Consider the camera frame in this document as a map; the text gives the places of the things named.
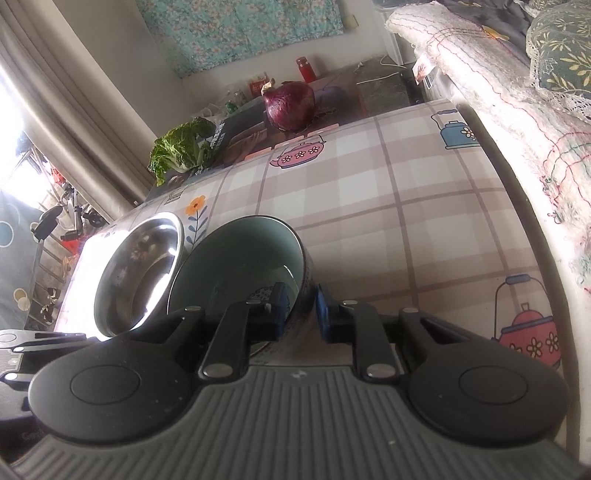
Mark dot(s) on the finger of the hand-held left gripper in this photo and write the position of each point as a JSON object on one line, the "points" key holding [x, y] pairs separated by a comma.
{"points": [[46, 342], [16, 376]]}

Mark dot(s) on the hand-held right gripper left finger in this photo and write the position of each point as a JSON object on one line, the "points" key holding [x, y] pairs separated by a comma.
{"points": [[277, 318]]}

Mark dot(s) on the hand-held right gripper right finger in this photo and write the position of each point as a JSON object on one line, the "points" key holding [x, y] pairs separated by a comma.
{"points": [[325, 318]]}

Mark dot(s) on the green ceramic bowl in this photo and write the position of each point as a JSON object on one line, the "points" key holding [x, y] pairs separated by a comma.
{"points": [[240, 258]]}

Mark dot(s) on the stainless steel bowl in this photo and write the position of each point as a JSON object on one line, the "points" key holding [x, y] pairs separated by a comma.
{"points": [[138, 277]]}

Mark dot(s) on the grey cloth with circles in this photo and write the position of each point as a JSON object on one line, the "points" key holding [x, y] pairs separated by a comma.
{"points": [[14, 258]]}

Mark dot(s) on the crumpled red plastic bag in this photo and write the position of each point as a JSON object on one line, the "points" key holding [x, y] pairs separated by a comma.
{"points": [[70, 242]]}

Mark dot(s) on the black padded seat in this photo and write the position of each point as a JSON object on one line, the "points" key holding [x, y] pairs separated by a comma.
{"points": [[48, 224]]}

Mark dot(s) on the plaid printed tablecloth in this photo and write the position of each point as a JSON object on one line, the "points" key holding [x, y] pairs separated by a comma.
{"points": [[369, 207]]}

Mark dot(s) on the folded stroller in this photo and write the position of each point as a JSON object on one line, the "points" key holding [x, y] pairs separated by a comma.
{"points": [[83, 214]]}

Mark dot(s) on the hanging red plastic bag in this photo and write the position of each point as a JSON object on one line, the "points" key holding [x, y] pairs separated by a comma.
{"points": [[55, 175]]}

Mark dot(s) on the napa cabbage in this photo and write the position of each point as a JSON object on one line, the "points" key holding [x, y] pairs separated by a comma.
{"points": [[180, 147]]}

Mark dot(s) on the red onion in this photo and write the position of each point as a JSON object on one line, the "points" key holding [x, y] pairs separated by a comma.
{"points": [[288, 106]]}

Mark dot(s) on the green bottle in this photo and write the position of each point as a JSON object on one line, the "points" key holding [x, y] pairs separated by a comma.
{"points": [[234, 102]]}

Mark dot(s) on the red label jar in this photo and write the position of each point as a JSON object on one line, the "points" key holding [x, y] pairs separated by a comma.
{"points": [[258, 85]]}

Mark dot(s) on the red bottle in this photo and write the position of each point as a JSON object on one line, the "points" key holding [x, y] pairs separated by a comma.
{"points": [[302, 70]]}

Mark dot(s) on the beige curtain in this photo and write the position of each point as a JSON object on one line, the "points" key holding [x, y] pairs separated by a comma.
{"points": [[69, 92]]}

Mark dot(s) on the white crocheted blanket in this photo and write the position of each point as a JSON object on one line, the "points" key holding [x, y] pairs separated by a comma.
{"points": [[508, 92]]}

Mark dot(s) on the grey duvet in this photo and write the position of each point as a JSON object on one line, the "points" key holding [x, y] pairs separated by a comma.
{"points": [[485, 18]]}

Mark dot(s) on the green floral cushion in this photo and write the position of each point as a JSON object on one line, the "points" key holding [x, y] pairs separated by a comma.
{"points": [[563, 55]]}

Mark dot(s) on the teal floral wall cloth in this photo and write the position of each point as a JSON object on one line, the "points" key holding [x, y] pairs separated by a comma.
{"points": [[240, 32]]}

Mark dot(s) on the white wall socket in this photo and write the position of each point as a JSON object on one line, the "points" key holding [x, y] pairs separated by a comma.
{"points": [[352, 23]]}

